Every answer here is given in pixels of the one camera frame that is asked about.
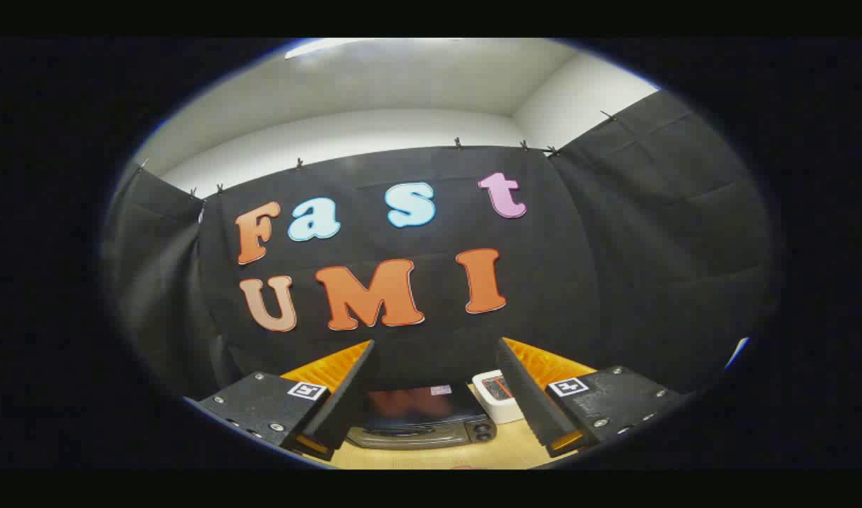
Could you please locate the white box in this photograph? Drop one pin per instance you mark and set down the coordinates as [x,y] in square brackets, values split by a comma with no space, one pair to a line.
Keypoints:
[505,409]

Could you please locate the black toaster oven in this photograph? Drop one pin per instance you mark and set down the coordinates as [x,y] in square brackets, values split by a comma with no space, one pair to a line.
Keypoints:
[417,416]

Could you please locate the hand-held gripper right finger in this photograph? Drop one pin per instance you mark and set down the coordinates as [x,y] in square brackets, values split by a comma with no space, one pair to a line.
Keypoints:
[526,395]

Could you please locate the row of black cloth clips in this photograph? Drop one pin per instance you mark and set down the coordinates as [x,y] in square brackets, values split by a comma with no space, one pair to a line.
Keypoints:
[458,143]

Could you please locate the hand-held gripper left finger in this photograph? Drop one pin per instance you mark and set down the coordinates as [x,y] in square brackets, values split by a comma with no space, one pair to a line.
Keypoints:
[346,402]

